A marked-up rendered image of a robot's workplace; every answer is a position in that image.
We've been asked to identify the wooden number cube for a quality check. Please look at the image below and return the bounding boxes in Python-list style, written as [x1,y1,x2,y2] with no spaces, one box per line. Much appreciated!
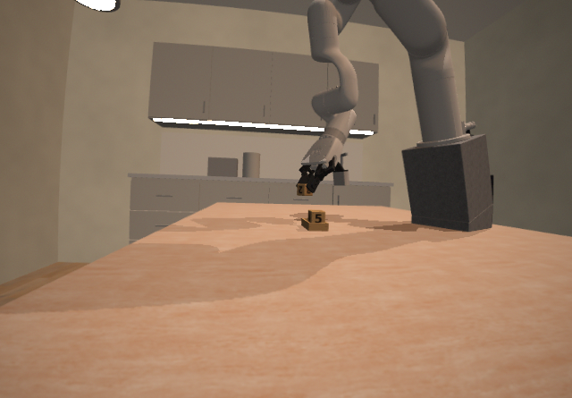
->
[307,210,325,223]
[297,184,313,196]

